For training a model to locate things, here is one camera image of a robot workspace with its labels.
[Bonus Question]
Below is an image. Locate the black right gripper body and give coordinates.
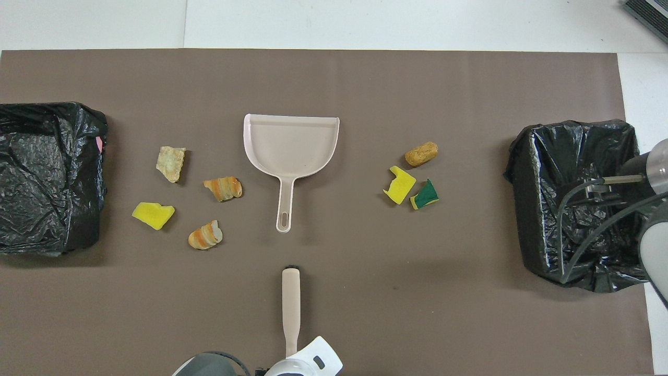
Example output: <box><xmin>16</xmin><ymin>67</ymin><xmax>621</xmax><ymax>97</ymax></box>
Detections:
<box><xmin>618</xmin><ymin>155</ymin><xmax>653</xmax><ymax>181</ymax></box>

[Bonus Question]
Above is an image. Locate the green and yellow sponge piece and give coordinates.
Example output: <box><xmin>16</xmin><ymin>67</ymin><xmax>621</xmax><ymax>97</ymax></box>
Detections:
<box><xmin>410</xmin><ymin>179</ymin><xmax>439</xmax><ymax>210</ymax></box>

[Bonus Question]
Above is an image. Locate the brown oval sponge lump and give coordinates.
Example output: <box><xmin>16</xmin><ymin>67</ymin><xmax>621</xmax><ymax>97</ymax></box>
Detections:
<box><xmin>404</xmin><ymin>142</ymin><xmax>439</xmax><ymax>168</ymax></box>

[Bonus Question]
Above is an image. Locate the notched yellow sponge piece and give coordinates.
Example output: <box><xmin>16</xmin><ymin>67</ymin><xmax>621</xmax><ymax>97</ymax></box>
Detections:
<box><xmin>383</xmin><ymin>166</ymin><xmax>418</xmax><ymax>205</ymax></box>

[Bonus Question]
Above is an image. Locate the beige plastic dustpan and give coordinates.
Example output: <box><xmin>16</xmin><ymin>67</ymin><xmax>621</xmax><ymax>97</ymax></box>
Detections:
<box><xmin>243</xmin><ymin>113</ymin><xmax>340</xmax><ymax>233</ymax></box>

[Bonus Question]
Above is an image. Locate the beige hand brush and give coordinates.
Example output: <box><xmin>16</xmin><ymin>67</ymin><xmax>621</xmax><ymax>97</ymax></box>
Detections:
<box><xmin>281</xmin><ymin>266</ymin><xmax>301</xmax><ymax>358</ymax></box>

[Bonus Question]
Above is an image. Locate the orange striped sponge scrap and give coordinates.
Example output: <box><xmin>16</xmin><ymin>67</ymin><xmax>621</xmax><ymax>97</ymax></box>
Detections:
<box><xmin>188</xmin><ymin>219</ymin><xmax>224</xmax><ymax>251</ymax></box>
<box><xmin>203</xmin><ymin>177</ymin><xmax>243</xmax><ymax>203</ymax></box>

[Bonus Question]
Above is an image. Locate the pale beige sponge scrap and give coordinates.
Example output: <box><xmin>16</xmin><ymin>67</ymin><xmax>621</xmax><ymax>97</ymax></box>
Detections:
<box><xmin>156</xmin><ymin>146</ymin><xmax>187</xmax><ymax>184</ymax></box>

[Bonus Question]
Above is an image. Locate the plain yellow sponge piece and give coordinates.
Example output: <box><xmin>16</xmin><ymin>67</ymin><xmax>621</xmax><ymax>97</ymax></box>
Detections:
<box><xmin>132</xmin><ymin>202</ymin><xmax>176</xmax><ymax>231</ymax></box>

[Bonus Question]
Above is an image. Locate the black bag lined bin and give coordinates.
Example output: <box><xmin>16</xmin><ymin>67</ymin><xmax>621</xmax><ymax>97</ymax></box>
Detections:
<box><xmin>504</xmin><ymin>120</ymin><xmax>667</xmax><ymax>293</ymax></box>

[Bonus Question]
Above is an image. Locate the black bag bin pink spot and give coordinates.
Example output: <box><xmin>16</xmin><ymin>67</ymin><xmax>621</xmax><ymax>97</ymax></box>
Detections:
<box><xmin>0</xmin><ymin>102</ymin><xmax>109</xmax><ymax>256</ymax></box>

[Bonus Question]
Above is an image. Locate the dark ribbed device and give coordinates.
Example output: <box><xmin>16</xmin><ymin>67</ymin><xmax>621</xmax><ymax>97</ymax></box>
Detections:
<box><xmin>623</xmin><ymin>0</ymin><xmax>668</xmax><ymax>45</ymax></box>

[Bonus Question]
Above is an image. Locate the brown paper table mat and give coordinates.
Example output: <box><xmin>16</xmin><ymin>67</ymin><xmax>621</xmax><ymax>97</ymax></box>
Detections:
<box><xmin>0</xmin><ymin>49</ymin><xmax>655</xmax><ymax>376</ymax></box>

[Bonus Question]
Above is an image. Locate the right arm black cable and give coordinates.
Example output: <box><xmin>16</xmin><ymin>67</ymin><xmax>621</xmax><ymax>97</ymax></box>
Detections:
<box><xmin>557</xmin><ymin>180</ymin><xmax>668</xmax><ymax>285</ymax></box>

